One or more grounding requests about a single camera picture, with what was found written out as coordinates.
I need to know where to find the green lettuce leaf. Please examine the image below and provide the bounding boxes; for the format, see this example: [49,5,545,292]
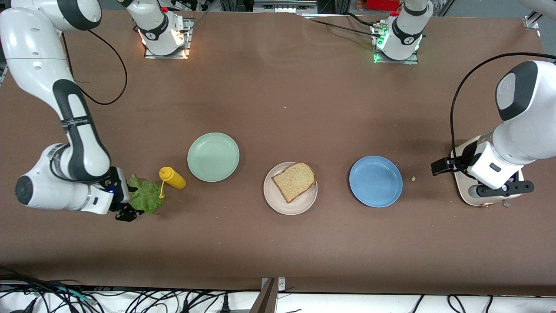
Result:
[129,174,165,214]

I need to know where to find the toasted bread slice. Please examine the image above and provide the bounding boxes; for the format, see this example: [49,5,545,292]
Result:
[272,163,317,203]

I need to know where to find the blue plate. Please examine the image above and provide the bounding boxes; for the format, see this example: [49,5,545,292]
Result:
[349,155,404,208]

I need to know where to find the green plate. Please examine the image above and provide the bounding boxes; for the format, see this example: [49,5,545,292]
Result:
[187,132,240,183]

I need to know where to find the beige plate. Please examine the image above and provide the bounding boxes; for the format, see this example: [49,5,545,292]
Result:
[263,162,318,216]

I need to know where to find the white toaster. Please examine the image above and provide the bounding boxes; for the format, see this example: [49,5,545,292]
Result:
[450,135,527,208]

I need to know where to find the yellow mustard squeeze bottle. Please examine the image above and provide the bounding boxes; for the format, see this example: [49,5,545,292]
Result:
[158,166,187,199]

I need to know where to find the red box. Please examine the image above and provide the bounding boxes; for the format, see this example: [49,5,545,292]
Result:
[358,0,401,11]

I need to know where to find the grey metal rack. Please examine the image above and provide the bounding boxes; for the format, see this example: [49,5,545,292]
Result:
[253,0,318,14]

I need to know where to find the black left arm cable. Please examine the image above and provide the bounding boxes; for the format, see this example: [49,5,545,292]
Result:
[450,52,556,174]

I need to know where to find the teal network cable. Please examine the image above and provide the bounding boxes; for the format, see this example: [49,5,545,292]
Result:
[54,286,95,303]

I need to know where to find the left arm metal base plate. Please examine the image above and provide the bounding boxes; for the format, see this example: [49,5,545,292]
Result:
[373,24,420,65]

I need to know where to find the black looped cable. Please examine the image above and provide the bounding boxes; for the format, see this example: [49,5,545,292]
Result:
[447,295,468,313]

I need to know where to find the aluminium edge bracket profile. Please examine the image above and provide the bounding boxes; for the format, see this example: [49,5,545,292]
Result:
[249,277,287,313]

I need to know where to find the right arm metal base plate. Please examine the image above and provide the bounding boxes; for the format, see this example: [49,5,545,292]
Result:
[143,17,192,60]

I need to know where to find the white cable shelf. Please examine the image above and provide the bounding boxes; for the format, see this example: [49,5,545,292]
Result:
[0,280,556,313]

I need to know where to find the black base power cable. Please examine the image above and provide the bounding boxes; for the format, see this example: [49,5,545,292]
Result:
[304,12,385,40]

